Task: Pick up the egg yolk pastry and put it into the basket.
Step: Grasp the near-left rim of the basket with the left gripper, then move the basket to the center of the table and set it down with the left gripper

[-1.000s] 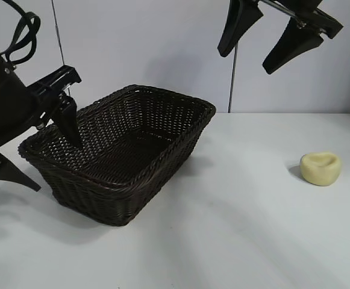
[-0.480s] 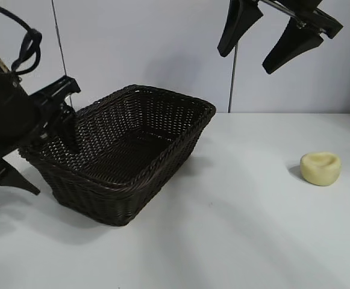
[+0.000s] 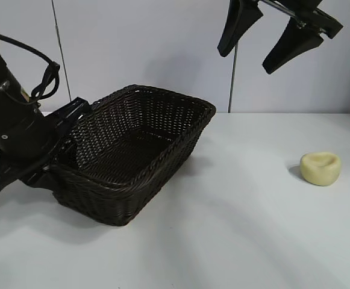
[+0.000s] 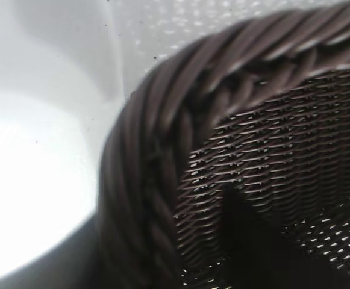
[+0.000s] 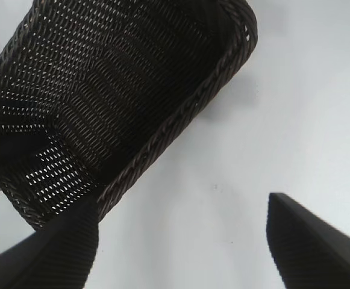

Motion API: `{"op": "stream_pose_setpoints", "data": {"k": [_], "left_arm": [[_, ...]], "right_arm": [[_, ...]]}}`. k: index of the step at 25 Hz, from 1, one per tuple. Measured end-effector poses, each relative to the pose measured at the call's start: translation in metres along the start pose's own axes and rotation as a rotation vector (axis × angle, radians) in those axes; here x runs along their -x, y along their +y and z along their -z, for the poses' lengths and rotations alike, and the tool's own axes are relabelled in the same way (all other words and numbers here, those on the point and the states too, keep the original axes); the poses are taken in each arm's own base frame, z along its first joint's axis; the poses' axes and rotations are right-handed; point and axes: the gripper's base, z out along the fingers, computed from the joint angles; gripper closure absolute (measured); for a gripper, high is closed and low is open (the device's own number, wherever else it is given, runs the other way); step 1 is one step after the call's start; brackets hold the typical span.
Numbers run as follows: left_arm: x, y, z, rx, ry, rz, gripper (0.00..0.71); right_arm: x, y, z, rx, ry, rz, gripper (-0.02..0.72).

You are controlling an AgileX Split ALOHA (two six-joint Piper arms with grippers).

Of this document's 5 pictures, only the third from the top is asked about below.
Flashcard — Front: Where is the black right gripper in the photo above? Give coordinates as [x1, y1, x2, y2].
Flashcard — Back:
[217, 0, 344, 75]

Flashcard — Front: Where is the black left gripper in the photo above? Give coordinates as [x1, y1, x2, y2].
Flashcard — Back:
[0, 96, 90, 210]

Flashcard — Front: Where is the dark brown woven basket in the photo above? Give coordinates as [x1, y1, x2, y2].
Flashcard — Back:
[46, 84, 217, 227]

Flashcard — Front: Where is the pale yellow egg yolk pastry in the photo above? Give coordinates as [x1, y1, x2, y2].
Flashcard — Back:
[299, 152, 343, 186]

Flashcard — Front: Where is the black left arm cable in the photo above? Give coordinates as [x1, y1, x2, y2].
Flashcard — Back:
[0, 31, 61, 106]

